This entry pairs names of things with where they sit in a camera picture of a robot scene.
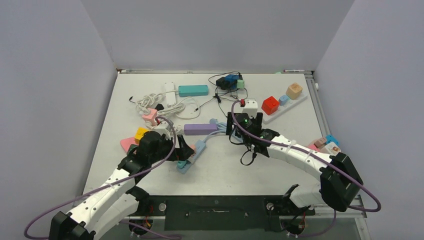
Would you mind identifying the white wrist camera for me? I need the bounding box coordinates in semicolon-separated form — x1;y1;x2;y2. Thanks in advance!
152;121;173;139
240;99;258;118

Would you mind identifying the teal power strip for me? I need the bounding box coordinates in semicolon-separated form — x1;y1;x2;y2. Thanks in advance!
178;84;209;97

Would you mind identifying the pink square adapter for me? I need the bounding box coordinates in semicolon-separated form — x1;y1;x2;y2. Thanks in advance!
307;143;321;152

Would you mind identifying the teal adapter plug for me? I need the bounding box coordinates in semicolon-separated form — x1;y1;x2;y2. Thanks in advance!
176;160;187;169

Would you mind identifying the blue small plug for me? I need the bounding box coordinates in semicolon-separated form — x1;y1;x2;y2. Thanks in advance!
325;134;340;146

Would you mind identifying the pink cube socket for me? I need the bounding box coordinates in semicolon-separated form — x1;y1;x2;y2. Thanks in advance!
141;108;158;127

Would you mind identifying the black thin cable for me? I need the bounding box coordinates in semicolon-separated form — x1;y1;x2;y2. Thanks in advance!
194;71;249;115

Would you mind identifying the tan cube adapter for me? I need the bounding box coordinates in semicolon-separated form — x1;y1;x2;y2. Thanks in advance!
285;82;303;100

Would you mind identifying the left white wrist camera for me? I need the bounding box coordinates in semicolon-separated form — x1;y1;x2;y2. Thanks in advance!
152;121;173;139

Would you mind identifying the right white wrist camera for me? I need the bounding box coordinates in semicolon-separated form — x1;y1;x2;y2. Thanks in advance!
240;99;258;118

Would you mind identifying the long white power strip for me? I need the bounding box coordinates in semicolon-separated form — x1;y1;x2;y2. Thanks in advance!
262;93;308;124

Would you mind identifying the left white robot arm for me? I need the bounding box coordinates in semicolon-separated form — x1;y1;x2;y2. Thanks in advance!
48;131;196;240

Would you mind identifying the beige small plug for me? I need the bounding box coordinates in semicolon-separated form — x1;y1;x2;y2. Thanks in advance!
313;137;327;149

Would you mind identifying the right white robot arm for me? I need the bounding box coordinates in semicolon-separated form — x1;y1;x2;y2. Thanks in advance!
226;112;363;214

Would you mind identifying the light blue power strip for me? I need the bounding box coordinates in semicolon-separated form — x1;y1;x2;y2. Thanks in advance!
176;140;206;174

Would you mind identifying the purple power strip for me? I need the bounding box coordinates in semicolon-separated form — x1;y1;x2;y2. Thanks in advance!
183;123;218;136

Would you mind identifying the pink charger plug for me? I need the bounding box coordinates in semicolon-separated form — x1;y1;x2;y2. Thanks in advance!
190;144;197;152

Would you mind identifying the light green adapter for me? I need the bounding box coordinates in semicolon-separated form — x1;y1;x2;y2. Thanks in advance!
236;79;245;89

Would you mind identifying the small white power strip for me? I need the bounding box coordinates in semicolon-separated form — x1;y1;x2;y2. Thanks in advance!
164;82;177;108

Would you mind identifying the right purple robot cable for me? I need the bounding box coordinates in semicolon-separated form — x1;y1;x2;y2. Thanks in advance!
230;100;382;214

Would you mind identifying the black power adapter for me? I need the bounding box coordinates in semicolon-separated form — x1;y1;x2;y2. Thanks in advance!
215;77;232;90

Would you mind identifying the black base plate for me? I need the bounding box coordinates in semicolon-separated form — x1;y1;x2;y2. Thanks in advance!
131;195;316;232

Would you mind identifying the yellow cube socket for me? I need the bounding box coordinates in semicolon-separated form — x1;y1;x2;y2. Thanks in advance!
134;127;149;144

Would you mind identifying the white coiled cable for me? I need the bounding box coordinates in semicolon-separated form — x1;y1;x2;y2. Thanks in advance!
135;92;202;121

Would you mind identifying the white picture cube adapter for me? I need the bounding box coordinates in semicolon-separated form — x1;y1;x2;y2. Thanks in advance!
320;142;342;156

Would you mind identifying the red cube adapter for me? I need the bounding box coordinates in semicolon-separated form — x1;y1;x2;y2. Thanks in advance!
261;96;280;116

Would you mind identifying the small blue adapter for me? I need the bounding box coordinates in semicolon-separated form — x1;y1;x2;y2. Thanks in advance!
278;94;290;106

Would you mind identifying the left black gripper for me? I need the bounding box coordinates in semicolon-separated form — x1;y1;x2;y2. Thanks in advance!
149;134;194;164

